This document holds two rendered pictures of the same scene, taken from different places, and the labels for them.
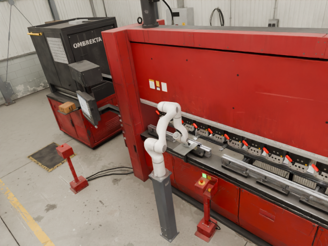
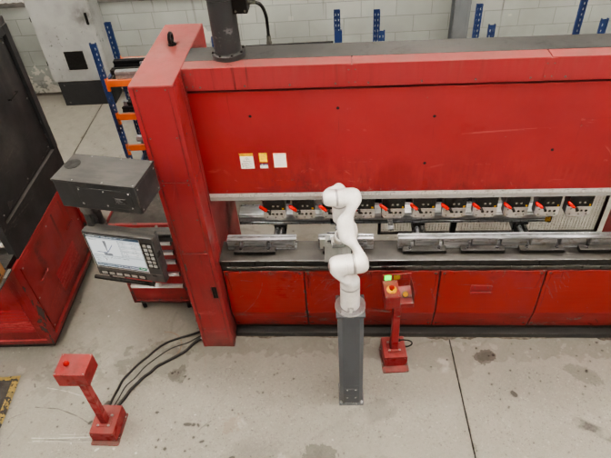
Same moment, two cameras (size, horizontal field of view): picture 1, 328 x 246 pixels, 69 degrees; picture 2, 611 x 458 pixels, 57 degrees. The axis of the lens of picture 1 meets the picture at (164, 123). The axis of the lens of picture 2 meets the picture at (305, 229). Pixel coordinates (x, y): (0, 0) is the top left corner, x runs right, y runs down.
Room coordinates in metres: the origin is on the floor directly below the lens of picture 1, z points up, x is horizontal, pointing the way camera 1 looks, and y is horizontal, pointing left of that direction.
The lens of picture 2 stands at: (0.36, 1.77, 3.66)
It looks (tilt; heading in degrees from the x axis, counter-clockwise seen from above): 42 degrees down; 319
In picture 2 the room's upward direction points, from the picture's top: 5 degrees counter-clockwise
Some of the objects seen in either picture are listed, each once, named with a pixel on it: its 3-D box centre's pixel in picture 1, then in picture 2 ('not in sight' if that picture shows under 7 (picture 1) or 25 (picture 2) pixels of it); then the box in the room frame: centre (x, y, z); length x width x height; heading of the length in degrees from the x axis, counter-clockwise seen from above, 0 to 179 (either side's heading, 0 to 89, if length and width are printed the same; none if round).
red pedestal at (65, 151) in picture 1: (71, 167); (92, 397); (2.96, 1.51, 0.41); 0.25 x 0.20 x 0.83; 133
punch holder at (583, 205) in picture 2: not in sight; (577, 202); (1.26, -1.40, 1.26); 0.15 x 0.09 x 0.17; 43
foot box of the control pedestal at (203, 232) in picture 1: (206, 228); (394, 353); (1.87, -0.35, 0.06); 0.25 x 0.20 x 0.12; 138
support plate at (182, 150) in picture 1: (185, 147); (337, 248); (2.31, -0.22, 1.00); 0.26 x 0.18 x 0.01; 133
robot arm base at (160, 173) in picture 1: (159, 167); (350, 295); (1.90, 0.11, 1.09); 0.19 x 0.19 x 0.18
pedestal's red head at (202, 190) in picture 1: (206, 185); (397, 291); (1.89, -0.37, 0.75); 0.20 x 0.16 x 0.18; 48
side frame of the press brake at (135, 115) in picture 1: (147, 106); (203, 203); (3.24, 0.21, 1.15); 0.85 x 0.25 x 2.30; 133
